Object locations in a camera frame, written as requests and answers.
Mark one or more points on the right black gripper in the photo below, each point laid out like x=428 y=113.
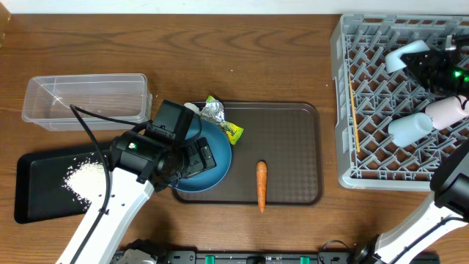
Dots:
x=431 y=69

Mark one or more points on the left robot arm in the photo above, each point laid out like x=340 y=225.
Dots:
x=141 y=163

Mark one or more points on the pink cup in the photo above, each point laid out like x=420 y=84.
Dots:
x=448 y=111

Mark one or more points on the grey dishwasher rack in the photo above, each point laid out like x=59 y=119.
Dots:
x=359 y=45

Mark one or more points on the pile of white rice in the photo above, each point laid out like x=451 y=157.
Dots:
x=86 y=181

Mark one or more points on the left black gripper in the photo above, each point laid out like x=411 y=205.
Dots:
x=202 y=160

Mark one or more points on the dark blue bowl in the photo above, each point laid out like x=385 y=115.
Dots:
x=221 y=149

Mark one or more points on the orange carrot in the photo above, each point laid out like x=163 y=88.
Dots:
x=261 y=183

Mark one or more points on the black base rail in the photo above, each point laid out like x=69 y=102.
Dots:
x=144 y=251

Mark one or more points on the brown serving tray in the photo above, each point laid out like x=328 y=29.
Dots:
x=286 y=136

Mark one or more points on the wooden chopstick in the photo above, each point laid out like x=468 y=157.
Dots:
x=355 y=125

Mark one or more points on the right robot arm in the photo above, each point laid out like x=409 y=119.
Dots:
x=446 y=207

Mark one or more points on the clear plastic bin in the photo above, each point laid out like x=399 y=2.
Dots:
x=121 y=96

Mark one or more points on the black tray bin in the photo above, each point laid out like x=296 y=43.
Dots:
x=41 y=192

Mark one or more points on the light blue bowl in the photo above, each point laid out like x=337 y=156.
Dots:
x=393 y=60

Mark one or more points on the yellow green snack wrapper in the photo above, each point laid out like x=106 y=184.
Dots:
x=232 y=131

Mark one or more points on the crumpled white tissue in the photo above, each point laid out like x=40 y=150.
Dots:
x=192 y=107

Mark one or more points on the light blue cup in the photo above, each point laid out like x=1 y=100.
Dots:
x=410 y=129

